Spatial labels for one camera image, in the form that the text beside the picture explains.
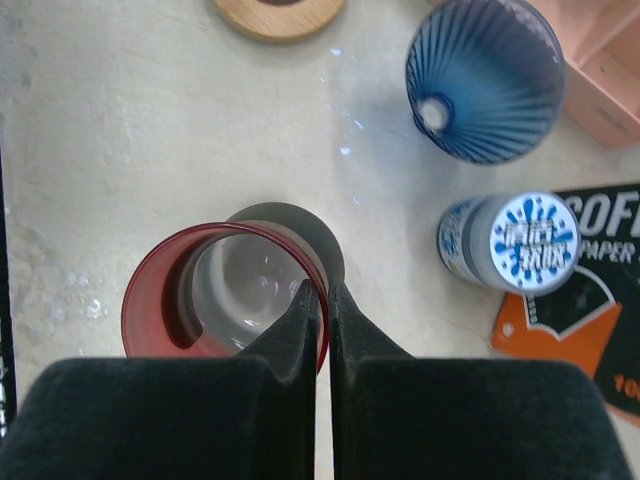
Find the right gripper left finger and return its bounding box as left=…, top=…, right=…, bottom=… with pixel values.
left=1, top=282, right=320, bottom=479

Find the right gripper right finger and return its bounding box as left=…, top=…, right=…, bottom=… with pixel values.
left=328, top=280, right=632, bottom=479

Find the blue glass dripper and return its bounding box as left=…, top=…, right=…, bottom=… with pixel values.
left=405, top=1, right=567, bottom=165

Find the light wooden dripper ring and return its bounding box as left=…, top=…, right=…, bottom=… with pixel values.
left=213, top=0, right=346, bottom=40

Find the orange coffee filter box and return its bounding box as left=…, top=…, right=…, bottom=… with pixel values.
left=490, top=183, right=639, bottom=424

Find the small blue white jar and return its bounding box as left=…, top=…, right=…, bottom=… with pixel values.
left=437, top=191, right=581, bottom=296

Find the pink plastic desk organizer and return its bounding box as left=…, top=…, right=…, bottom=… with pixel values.
left=531, top=0, right=639, bottom=149

